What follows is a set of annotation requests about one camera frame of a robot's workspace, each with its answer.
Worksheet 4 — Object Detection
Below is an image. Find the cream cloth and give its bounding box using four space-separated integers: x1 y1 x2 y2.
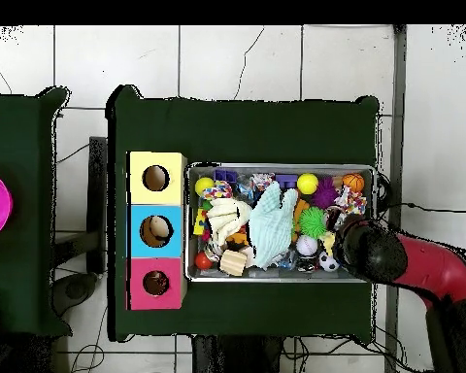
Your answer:
206 197 252 247

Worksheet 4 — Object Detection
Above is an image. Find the mint green cloth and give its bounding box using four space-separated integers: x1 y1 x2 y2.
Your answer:
248 180 299 271

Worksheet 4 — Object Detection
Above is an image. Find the green spiky puffer toy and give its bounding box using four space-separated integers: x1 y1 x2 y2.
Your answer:
297 206 328 239

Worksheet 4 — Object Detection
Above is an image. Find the yellow plush duck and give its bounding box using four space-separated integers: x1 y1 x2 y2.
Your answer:
320 231 337 254

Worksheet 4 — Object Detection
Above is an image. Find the wooden box with three holes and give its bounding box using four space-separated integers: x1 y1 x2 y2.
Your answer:
125 151 188 311

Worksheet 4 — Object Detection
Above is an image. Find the clear mesh bin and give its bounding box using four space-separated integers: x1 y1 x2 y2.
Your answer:
184 162 378 284

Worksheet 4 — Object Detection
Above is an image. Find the polka dot cloth toy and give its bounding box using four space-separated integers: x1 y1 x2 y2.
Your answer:
333 185 368 216
201 180 234 201

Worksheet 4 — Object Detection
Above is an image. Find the yellow ball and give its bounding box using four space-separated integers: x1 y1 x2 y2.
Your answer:
296 172 320 195
194 176 216 196

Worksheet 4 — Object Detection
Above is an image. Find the striped wooden block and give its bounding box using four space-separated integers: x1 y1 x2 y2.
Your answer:
219 249 249 278

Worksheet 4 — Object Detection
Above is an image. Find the red ball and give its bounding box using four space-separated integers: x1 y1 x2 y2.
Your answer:
194 251 214 271

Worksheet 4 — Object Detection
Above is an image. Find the dark green table cloth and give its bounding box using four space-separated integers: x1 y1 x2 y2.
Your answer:
0 86 73 337
106 85 382 343

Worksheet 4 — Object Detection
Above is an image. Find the white toy baseball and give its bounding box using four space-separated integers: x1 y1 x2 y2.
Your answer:
295 234 319 256

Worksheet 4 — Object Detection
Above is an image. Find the purple spiky ball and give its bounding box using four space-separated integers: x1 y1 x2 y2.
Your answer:
311 177 341 211

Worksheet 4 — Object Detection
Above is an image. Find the toy soccer ball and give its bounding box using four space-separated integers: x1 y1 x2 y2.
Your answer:
317 251 341 273

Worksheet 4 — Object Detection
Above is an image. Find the orange toy basketball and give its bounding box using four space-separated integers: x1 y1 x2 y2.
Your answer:
341 172 366 194

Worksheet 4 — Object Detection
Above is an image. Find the black power cable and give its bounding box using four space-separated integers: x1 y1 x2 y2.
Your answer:
376 201 466 214

